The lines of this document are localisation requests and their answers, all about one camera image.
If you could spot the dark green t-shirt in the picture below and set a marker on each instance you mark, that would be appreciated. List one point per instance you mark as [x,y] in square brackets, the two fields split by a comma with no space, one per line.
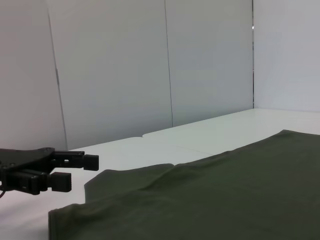
[200,195]

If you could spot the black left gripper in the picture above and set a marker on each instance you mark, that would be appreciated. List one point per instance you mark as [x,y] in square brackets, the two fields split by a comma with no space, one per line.
[22,157]

